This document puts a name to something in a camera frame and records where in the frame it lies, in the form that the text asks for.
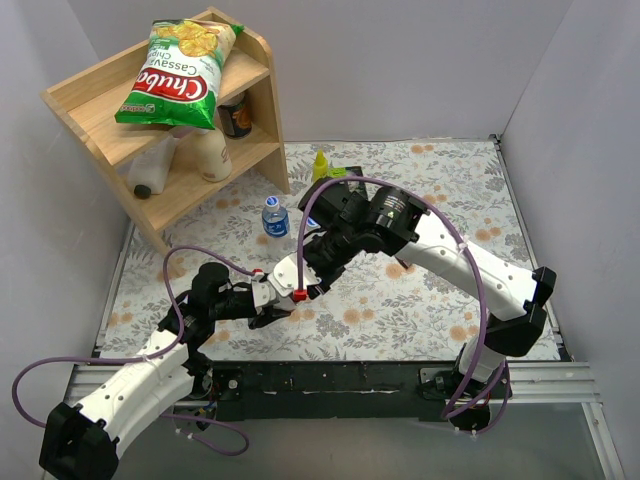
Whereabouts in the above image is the blue label water bottle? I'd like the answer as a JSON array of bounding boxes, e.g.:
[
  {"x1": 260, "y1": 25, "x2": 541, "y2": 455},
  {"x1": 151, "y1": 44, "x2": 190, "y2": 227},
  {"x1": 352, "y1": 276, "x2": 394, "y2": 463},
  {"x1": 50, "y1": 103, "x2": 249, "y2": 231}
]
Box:
[{"x1": 262, "y1": 196, "x2": 290, "y2": 238}]

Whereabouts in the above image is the red label water bottle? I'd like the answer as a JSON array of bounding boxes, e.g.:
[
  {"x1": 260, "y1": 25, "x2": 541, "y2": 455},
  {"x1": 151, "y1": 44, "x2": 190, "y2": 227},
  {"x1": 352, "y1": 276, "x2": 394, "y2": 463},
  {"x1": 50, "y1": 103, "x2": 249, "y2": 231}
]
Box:
[{"x1": 273, "y1": 294, "x2": 296, "y2": 315}]

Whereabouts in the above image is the clear plastic bottle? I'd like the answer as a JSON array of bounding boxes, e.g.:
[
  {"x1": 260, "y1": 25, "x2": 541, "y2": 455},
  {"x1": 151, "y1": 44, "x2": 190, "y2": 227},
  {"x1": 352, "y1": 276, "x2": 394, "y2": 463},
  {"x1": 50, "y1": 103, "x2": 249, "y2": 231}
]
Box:
[{"x1": 305, "y1": 217, "x2": 321, "y2": 233}]

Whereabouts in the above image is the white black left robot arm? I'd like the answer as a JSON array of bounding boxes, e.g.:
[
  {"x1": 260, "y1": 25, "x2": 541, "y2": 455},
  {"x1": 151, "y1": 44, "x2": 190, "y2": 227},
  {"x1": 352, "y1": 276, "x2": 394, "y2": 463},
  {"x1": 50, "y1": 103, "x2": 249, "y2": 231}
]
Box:
[{"x1": 39, "y1": 262, "x2": 296, "y2": 479}]

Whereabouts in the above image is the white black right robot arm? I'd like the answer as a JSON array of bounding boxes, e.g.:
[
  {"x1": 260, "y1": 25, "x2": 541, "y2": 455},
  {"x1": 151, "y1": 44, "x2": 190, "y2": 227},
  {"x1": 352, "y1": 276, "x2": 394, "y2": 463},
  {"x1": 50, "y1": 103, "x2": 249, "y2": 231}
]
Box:
[{"x1": 298, "y1": 178, "x2": 556, "y2": 398}]

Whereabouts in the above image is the yellow glue bottle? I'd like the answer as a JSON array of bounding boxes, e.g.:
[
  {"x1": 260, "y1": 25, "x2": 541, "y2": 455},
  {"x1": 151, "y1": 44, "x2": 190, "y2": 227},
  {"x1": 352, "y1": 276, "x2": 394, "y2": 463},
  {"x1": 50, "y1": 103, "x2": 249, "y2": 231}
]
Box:
[{"x1": 312, "y1": 149, "x2": 329, "y2": 183}]

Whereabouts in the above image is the cream plastic bottle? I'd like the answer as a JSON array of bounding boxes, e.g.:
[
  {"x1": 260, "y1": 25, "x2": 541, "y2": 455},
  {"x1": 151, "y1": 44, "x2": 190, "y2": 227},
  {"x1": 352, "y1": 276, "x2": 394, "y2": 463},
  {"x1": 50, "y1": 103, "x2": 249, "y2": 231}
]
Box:
[{"x1": 191, "y1": 129, "x2": 232, "y2": 182}]

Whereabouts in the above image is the clear bottle black cap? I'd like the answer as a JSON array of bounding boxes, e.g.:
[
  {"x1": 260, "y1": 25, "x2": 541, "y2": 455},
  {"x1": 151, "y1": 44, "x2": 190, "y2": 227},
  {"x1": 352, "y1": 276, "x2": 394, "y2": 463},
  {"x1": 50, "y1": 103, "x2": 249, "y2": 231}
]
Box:
[{"x1": 126, "y1": 136, "x2": 176, "y2": 200}]

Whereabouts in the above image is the black green product box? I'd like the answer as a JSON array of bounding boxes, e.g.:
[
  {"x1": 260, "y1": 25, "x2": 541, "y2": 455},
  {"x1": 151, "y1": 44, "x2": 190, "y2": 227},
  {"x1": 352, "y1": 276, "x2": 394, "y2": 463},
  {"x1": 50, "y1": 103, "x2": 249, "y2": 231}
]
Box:
[{"x1": 327, "y1": 166, "x2": 368, "y2": 198}]

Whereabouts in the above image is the floral table mat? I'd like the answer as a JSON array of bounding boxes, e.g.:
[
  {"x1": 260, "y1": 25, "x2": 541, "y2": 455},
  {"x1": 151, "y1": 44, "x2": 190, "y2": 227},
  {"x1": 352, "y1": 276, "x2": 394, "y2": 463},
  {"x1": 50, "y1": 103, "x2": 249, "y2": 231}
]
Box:
[{"x1": 100, "y1": 140, "x2": 531, "y2": 361}]

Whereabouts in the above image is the wooden shelf rack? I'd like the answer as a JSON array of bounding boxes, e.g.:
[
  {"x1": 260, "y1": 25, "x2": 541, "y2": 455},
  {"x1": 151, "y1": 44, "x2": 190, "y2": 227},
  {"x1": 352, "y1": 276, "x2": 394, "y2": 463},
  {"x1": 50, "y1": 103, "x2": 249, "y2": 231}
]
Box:
[{"x1": 43, "y1": 9, "x2": 290, "y2": 254}]

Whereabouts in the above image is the dark orange drink can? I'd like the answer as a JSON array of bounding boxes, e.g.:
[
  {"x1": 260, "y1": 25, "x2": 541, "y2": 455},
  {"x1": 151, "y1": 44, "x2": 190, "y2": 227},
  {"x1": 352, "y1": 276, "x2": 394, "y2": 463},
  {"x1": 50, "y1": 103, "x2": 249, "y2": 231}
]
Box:
[{"x1": 218, "y1": 92, "x2": 252, "y2": 139}]

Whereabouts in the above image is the green cassava chips bag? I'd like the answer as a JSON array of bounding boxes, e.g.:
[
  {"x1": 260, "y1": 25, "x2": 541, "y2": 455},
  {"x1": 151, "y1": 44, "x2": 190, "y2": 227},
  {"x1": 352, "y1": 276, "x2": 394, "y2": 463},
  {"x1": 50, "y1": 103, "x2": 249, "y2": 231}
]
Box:
[{"x1": 114, "y1": 19, "x2": 244, "y2": 130}]

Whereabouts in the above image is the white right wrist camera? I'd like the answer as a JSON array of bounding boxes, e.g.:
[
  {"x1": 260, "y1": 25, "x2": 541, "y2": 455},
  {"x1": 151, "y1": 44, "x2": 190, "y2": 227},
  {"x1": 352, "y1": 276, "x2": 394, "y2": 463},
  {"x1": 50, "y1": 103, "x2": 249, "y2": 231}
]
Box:
[{"x1": 268, "y1": 253, "x2": 321, "y2": 303}]

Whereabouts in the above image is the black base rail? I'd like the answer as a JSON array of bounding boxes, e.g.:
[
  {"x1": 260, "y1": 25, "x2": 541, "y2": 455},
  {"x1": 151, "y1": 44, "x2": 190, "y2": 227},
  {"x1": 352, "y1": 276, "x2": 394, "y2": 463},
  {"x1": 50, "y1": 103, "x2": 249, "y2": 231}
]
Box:
[{"x1": 172, "y1": 359, "x2": 516, "y2": 424}]

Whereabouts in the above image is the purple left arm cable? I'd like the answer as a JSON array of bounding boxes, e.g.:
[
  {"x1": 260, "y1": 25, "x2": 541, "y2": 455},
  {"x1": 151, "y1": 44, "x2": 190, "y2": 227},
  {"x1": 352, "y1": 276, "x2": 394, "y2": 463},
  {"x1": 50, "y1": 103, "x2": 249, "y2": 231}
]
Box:
[{"x1": 11, "y1": 244, "x2": 266, "y2": 456}]

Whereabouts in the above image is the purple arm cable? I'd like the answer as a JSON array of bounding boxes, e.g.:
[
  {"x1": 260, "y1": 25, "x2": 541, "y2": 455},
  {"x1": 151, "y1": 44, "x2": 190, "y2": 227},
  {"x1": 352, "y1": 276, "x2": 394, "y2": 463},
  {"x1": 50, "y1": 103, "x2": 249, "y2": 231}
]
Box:
[
  {"x1": 294, "y1": 175, "x2": 514, "y2": 434},
  {"x1": 11, "y1": 244, "x2": 266, "y2": 456}
]

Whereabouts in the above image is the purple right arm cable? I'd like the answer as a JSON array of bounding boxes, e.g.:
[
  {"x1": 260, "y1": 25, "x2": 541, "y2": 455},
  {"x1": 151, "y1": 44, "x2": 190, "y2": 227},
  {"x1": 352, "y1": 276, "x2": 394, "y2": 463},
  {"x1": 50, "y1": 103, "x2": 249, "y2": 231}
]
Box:
[{"x1": 294, "y1": 175, "x2": 514, "y2": 434}]

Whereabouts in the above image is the aluminium frame rail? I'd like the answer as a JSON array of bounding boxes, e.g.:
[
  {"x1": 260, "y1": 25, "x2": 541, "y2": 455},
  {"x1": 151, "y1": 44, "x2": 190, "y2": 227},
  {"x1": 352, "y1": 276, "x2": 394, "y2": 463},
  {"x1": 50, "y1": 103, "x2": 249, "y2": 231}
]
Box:
[{"x1": 64, "y1": 362, "x2": 602, "y2": 404}]

